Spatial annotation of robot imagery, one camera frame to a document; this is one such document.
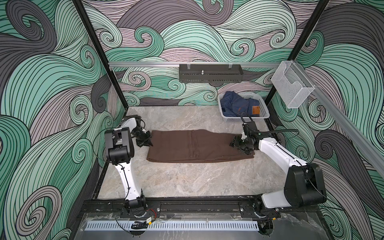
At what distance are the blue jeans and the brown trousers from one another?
17cm

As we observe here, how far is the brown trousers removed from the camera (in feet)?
2.99

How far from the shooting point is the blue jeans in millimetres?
1101
